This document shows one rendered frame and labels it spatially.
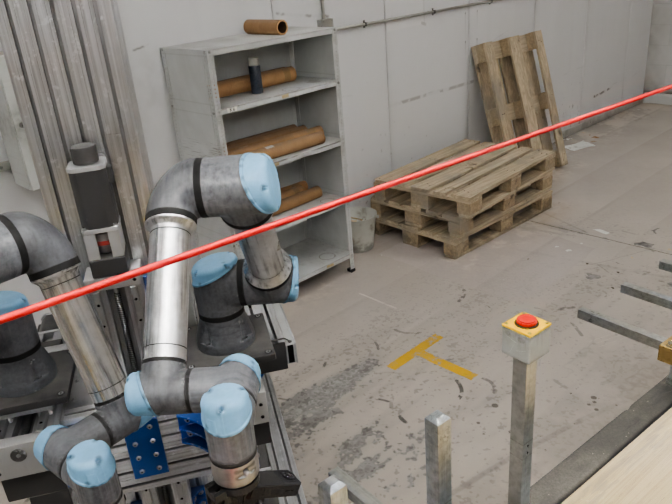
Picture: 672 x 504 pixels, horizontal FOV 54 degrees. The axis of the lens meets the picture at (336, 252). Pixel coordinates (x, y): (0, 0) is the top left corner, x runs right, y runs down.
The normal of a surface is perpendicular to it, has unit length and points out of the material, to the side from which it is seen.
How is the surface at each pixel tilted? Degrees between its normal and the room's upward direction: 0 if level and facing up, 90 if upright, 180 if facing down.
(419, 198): 90
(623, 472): 0
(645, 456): 0
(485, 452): 0
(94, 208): 90
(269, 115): 90
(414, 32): 90
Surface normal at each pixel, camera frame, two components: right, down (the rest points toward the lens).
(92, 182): 0.25, 0.38
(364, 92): 0.69, 0.25
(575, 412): -0.08, -0.91
